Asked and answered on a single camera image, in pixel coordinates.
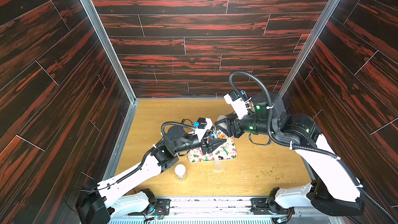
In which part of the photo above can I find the clear candy jar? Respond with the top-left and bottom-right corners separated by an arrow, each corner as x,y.
209,115 -> 229,140

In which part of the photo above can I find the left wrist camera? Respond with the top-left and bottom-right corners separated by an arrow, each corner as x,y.
194,118 -> 213,141

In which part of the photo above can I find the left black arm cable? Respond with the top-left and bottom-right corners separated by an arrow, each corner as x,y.
62,121 -> 197,214

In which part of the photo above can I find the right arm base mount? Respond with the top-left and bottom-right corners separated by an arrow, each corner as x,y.
250,198 -> 294,216

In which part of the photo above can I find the right black corrugated cable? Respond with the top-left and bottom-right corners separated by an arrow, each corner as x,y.
229,71 -> 396,224

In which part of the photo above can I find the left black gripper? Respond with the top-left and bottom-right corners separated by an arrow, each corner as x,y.
170,125 -> 223,156

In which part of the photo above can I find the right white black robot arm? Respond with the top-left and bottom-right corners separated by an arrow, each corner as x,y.
215,91 -> 365,216

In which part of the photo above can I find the floral pattern tray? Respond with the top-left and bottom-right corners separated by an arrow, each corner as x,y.
188,138 -> 237,163

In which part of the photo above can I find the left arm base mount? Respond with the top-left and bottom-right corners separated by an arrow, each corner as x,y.
128,198 -> 171,216

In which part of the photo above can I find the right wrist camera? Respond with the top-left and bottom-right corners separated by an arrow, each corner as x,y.
224,91 -> 249,120

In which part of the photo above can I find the jar with white lid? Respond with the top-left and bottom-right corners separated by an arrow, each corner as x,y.
175,164 -> 187,181

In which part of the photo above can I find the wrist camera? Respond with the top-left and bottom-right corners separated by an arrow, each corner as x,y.
224,91 -> 249,120
194,118 -> 213,141

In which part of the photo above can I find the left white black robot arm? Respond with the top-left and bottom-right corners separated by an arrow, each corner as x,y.
75,122 -> 227,224

